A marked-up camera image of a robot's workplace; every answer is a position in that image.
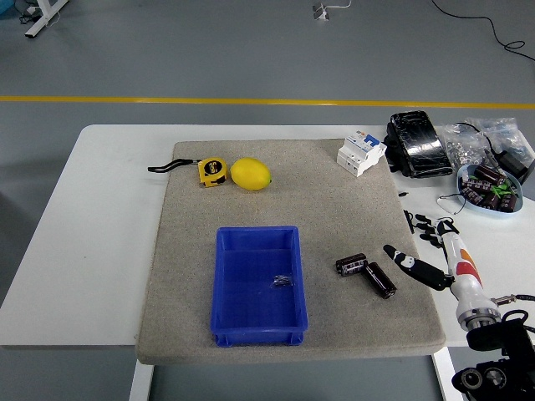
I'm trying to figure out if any light blue bowl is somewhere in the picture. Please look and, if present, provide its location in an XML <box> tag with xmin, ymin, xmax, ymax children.
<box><xmin>456</xmin><ymin>163</ymin><xmax>525</xmax><ymax>220</ymax></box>

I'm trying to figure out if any clear bag of metal nuts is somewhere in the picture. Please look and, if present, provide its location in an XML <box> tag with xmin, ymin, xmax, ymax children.
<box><xmin>438</xmin><ymin>123</ymin><xmax>498</xmax><ymax>168</ymax></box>

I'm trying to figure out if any green plastic connector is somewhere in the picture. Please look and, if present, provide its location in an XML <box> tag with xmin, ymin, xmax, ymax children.
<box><xmin>491</xmin><ymin>180</ymin><xmax>517</xmax><ymax>197</ymax></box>

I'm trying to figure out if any long plain dark battery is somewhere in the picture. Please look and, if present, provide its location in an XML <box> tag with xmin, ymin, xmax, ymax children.
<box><xmin>361</xmin><ymin>261</ymin><xmax>398</xmax><ymax>300</ymax></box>

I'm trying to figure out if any large black power adapter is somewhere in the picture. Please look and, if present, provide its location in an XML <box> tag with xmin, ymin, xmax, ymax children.
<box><xmin>495</xmin><ymin>149</ymin><xmax>532</xmax><ymax>185</ymax></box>

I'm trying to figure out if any grey-brown felt mat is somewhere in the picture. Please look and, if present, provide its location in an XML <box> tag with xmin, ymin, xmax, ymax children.
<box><xmin>135</xmin><ymin>139</ymin><xmax>446</xmax><ymax>367</ymax></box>

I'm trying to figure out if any white desk frame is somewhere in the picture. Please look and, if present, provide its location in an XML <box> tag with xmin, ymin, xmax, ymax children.
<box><xmin>23</xmin><ymin>0</ymin><xmax>70</xmax><ymax>39</ymax></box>

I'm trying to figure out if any black floor cable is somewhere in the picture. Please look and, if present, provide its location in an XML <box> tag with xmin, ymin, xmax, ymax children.
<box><xmin>430</xmin><ymin>0</ymin><xmax>535</xmax><ymax>63</ymax></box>

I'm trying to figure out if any clear bag of blue screws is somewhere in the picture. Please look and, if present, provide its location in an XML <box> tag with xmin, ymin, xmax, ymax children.
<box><xmin>466</xmin><ymin>116</ymin><xmax>535</xmax><ymax>160</ymax></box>

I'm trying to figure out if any yellow tape measure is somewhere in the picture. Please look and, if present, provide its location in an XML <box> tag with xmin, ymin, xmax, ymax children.
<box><xmin>147</xmin><ymin>156</ymin><xmax>232</xmax><ymax>189</ymax></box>

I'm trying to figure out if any white circuit breaker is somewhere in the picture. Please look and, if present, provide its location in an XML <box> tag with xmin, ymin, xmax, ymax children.
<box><xmin>336</xmin><ymin>129</ymin><xmax>388</xmax><ymax>178</ymax></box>

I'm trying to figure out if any white floor socket with cord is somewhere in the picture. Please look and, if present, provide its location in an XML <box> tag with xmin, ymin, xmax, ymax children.
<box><xmin>312</xmin><ymin>0</ymin><xmax>352</xmax><ymax>22</ymax></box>

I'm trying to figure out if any white table leg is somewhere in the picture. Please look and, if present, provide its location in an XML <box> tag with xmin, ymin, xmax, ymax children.
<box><xmin>128</xmin><ymin>359</ymin><xmax>155</xmax><ymax>401</ymax></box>
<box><xmin>432</xmin><ymin>348</ymin><xmax>461</xmax><ymax>401</ymax></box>

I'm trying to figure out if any short printed dark battery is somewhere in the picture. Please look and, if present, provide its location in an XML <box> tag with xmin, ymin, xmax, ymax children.
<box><xmin>335</xmin><ymin>252</ymin><xmax>369</xmax><ymax>278</ymax></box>

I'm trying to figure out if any thin wire loop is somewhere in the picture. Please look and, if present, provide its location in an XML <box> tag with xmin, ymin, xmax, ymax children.
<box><xmin>436</xmin><ymin>192</ymin><xmax>467</xmax><ymax>216</ymax></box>

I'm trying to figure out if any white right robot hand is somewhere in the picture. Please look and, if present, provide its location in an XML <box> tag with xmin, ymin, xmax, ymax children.
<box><xmin>383</xmin><ymin>213</ymin><xmax>502</xmax><ymax>320</ymax></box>

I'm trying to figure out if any yellow lemon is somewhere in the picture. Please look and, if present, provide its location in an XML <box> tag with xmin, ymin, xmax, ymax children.
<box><xmin>230</xmin><ymin>156</ymin><xmax>273</xmax><ymax>192</ymax></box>

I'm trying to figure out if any blue plastic box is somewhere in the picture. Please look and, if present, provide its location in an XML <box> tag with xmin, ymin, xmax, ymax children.
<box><xmin>210</xmin><ymin>226</ymin><xmax>309</xmax><ymax>348</ymax></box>

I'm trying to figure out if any glossy black wrapped case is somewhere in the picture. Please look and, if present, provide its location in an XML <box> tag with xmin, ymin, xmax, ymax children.
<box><xmin>383</xmin><ymin>110</ymin><xmax>456</xmax><ymax>180</ymax></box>

